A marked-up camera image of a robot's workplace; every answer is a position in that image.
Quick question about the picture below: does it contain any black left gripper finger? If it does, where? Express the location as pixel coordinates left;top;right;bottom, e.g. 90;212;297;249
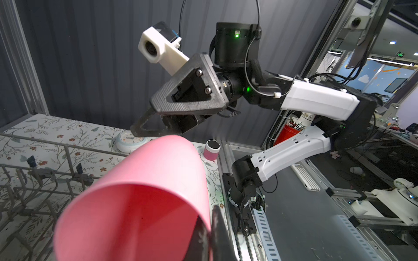
211;205;237;261

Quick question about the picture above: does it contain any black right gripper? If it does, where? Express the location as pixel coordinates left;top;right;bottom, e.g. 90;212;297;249
130;53;235;137

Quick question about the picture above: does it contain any pink cup front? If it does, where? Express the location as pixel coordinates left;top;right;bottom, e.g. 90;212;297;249
53;136;211;261

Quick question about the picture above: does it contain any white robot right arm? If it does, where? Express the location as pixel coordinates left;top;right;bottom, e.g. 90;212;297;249
131;22;377;236

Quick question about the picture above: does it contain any white round clock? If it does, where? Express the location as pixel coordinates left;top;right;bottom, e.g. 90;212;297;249
115;130;152;153

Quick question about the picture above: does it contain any red cup with pens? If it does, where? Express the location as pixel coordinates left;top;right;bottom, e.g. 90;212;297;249
273;122;306;146

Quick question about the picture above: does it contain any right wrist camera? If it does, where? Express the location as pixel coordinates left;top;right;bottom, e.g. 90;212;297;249
138;21;189;76

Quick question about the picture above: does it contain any grey wire dish rack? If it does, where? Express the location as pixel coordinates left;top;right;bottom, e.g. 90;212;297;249
1;133;126;261

